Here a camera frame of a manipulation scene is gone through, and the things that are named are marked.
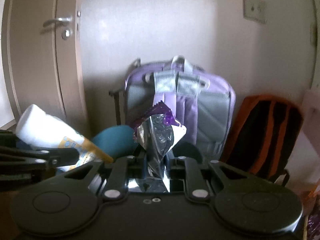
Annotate white paper cup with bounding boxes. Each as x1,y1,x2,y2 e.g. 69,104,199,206
15,104,114,171

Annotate purple foil snack wrapper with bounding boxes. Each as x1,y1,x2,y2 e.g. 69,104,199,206
129,101,187,193

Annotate teal plastic trash bin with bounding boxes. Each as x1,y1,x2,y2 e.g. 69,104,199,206
91,125,203,165

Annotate black orange backpack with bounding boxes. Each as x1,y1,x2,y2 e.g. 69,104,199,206
220,94,304,186

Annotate purple grey backpack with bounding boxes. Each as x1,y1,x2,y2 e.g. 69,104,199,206
124,56,236,161

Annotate beige wooden door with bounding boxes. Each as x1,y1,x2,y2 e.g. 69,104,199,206
2,0,91,136

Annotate black trolley handle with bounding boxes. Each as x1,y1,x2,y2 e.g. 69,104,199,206
108,88,125,126

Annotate silver door handle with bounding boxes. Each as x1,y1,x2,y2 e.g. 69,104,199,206
42,16,73,40

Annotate pink bed frame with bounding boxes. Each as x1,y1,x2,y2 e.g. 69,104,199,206
287,87,320,188

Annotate beige wall socket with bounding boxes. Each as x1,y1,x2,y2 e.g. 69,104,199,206
243,0,267,24

